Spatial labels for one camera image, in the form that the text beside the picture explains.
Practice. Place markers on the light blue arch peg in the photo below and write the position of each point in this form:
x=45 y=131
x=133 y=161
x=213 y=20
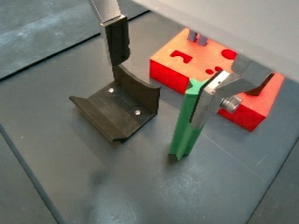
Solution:
x=196 y=37

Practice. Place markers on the green star-shaped peg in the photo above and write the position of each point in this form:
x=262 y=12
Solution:
x=186 y=134

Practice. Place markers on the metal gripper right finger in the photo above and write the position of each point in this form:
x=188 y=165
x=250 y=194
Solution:
x=218 y=92

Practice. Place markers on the black curved holder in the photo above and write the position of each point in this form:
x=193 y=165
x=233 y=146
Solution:
x=122 y=106

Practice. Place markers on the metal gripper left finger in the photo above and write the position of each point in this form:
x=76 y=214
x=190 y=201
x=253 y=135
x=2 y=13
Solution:
x=114 y=24

